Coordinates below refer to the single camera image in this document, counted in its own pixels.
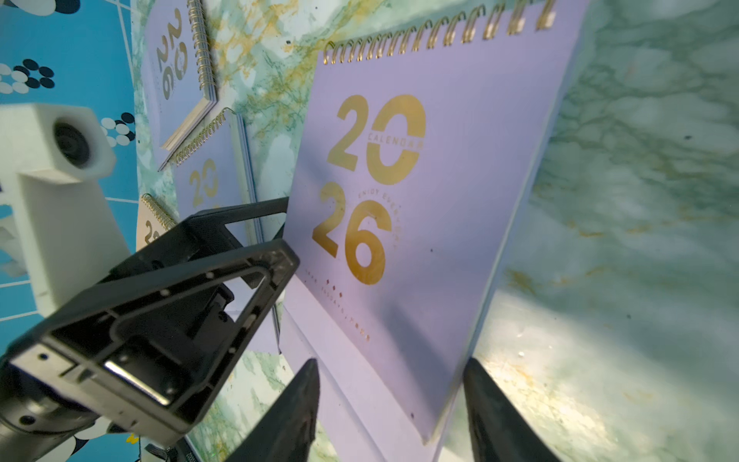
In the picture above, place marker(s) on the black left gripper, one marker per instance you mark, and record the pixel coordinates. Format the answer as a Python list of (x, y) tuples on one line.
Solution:
[(145, 354)]

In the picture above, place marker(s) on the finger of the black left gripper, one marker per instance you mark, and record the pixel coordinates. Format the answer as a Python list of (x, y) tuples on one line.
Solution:
[(201, 235)]

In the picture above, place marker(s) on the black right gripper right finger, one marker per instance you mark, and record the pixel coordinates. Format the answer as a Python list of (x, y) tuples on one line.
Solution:
[(498, 431)]

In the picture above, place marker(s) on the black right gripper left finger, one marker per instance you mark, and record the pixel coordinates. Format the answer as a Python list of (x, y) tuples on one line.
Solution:
[(288, 429)]

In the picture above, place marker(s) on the purple calendar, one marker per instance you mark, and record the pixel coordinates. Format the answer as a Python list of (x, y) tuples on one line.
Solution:
[(179, 82), (419, 149), (214, 171)]

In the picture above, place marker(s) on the pink calendar left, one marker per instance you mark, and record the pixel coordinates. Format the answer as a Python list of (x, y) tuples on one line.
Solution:
[(153, 221)]

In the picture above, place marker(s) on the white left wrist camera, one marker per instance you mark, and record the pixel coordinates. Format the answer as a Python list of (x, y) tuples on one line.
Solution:
[(62, 231)]

